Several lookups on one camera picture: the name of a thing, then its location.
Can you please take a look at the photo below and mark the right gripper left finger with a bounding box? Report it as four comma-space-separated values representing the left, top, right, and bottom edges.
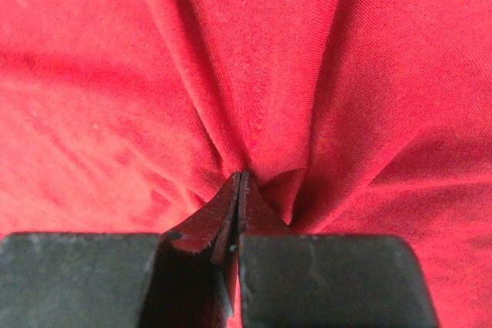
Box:
163, 172, 241, 265

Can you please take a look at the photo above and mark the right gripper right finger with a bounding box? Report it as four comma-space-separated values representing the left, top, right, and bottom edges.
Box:
238, 171, 292, 236

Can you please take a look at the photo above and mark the dark red t-shirt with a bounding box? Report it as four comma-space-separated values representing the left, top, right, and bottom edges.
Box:
1, 0, 491, 327

